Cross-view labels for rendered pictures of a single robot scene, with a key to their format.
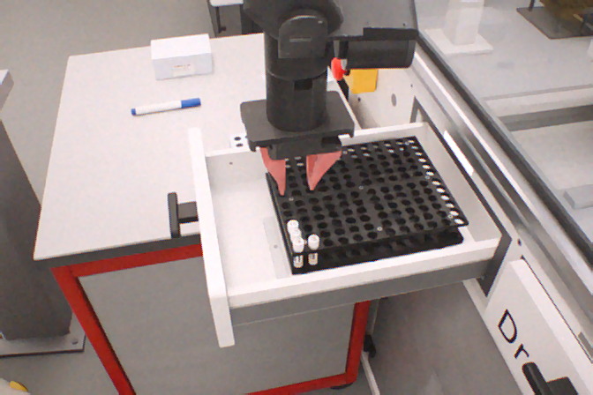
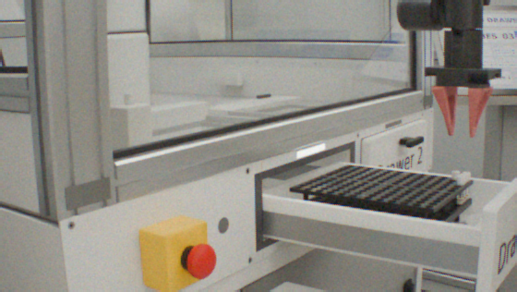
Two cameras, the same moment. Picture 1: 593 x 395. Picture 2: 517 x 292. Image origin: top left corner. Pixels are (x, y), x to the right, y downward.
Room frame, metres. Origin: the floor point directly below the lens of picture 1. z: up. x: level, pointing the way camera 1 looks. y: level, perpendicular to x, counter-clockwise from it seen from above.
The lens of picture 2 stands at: (1.20, 0.45, 1.12)
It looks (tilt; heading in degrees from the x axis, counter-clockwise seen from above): 11 degrees down; 230
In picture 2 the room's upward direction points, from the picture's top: 1 degrees counter-clockwise
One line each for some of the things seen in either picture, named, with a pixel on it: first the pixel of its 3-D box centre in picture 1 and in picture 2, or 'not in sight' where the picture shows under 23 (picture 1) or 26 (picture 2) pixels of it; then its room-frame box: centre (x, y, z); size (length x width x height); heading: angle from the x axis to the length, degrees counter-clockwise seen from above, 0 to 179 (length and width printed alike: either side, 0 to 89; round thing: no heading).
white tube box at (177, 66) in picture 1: (182, 56); not in sight; (1.04, 0.25, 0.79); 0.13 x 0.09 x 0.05; 102
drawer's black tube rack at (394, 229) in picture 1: (358, 204); (384, 204); (0.50, -0.08, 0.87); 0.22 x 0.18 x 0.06; 103
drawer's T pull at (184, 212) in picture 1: (183, 212); not in sight; (0.44, 0.14, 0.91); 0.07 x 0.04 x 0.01; 13
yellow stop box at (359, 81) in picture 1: (357, 66); (176, 254); (0.84, -0.11, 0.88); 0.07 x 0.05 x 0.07; 13
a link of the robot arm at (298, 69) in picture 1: (303, 39); (459, 12); (0.42, -0.01, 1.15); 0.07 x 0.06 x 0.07; 94
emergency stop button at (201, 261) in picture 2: (340, 68); (198, 260); (0.83, -0.08, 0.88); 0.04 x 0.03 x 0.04; 13
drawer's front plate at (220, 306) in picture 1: (208, 227); (515, 220); (0.45, 0.11, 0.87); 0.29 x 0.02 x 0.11; 13
